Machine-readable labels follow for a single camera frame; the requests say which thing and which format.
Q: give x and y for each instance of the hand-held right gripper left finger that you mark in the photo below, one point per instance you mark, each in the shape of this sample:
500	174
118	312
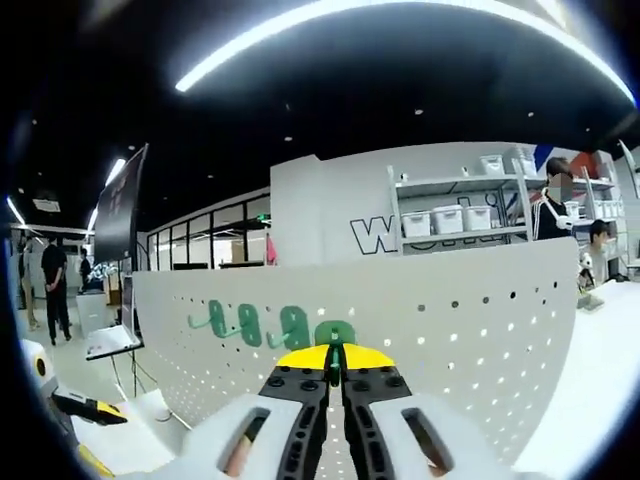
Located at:
300	400

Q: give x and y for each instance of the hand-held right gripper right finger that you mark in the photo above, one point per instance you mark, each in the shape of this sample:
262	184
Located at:
370	400

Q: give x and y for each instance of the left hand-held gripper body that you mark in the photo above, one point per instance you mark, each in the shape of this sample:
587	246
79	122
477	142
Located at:
42	367

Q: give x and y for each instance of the green hook assembly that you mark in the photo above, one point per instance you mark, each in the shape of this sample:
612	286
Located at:
330	332
217	320
292	325
248	325

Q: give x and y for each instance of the white perforated mounting plate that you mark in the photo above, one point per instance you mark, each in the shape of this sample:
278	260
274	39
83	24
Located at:
450	280

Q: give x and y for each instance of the pink cloth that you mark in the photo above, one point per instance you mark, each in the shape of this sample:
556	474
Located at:
272	250

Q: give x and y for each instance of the white ceiling light strip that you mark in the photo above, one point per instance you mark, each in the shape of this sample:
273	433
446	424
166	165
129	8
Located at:
210	69
15	210
116	171

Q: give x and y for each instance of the ceiling air vent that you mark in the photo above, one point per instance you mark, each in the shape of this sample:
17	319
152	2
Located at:
46	205

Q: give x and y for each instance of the black computer monitor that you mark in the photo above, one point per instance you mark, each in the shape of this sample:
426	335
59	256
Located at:
190	267

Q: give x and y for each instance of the large black display screen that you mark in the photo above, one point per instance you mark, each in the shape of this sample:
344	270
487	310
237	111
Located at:
120	200

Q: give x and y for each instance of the black framed glass partition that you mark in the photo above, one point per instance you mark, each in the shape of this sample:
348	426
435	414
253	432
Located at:
230	225

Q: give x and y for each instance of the metal shelf with white bins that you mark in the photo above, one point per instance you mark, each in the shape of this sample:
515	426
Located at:
447	220

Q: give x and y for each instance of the grey metal storage rack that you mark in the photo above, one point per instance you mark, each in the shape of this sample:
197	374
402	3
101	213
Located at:
450	184
600	186

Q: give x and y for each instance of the white pedestal box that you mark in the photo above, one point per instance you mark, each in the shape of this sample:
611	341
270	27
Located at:
90	315

